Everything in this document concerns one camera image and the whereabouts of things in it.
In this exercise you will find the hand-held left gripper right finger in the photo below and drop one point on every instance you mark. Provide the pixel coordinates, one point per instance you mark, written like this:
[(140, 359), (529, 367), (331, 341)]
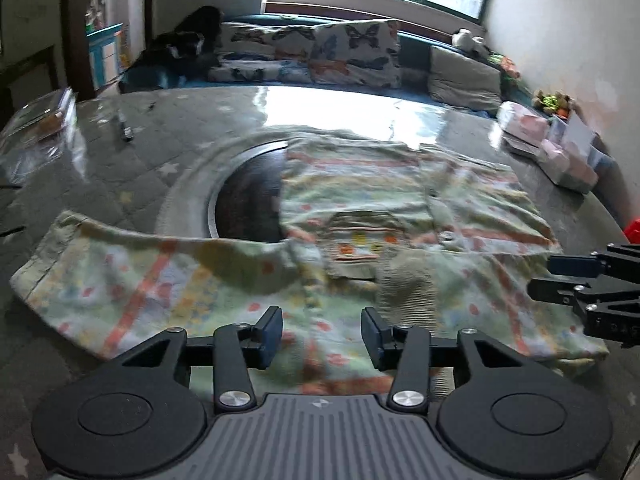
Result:
[(373, 336)]

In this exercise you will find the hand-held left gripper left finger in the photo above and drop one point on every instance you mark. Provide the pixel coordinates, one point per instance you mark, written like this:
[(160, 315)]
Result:
[(272, 331)]

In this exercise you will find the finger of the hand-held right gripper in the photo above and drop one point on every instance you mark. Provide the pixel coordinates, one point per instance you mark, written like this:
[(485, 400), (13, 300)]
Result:
[(572, 265), (555, 290)]

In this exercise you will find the pale green printed shirt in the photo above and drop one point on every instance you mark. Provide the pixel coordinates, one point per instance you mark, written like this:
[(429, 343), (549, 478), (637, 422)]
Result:
[(350, 185)]

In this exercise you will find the red object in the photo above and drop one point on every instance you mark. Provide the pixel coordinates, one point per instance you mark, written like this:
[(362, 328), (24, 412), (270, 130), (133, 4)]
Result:
[(633, 232)]

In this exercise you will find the pink tissue pack bundle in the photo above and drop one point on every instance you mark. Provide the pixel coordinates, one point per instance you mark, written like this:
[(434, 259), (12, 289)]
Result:
[(567, 166)]

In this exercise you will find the clear storage box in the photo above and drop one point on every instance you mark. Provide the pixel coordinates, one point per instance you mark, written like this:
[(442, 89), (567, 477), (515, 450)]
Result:
[(582, 137)]

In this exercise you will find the round black table insert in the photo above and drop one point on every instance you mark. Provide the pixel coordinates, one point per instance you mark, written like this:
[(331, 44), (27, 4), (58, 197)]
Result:
[(250, 195)]

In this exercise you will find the white pink tissue pack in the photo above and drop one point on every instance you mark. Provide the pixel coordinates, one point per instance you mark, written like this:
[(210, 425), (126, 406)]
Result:
[(522, 121)]

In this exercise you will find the colourful toy pile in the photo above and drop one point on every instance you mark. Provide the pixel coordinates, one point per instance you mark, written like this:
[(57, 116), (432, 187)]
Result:
[(550, 101)]

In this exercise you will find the grey cushion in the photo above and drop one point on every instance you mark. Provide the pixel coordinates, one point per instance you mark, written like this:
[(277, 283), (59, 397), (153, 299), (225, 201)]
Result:
[(465, 77)]

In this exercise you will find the white plush toy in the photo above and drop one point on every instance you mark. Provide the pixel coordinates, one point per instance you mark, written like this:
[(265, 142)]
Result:
[(467, 40)]

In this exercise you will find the small black bottle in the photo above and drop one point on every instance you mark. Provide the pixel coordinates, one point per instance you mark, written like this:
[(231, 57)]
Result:
[(126, 129)]

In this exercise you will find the folded butterfly print blanket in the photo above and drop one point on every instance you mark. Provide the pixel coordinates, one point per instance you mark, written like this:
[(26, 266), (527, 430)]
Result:
[(260, 71)]

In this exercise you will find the blue sofa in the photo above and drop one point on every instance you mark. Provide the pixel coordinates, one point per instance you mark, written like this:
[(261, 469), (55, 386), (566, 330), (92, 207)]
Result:
[(415, 57)]

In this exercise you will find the large butterfly print pillow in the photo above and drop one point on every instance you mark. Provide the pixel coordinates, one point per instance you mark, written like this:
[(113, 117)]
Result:
[(357, 52)]

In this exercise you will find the long butterfly print pillow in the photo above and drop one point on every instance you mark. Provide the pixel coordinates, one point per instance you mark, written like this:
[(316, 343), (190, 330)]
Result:
[(265, 40)]

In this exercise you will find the black clothing pile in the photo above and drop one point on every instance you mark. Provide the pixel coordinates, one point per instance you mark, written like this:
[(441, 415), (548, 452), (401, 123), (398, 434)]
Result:
[(187, 45)]

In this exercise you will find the clear plastic container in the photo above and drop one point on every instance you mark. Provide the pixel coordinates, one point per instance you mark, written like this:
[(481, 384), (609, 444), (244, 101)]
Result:
[(40, 125)]

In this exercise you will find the blue white cabinet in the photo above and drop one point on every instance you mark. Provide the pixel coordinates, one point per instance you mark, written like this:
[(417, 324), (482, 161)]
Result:
[(106, 55)]

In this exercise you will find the dark wooden post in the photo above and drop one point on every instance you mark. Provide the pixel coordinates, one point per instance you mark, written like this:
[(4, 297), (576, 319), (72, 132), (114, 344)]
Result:
[(75, 25)]

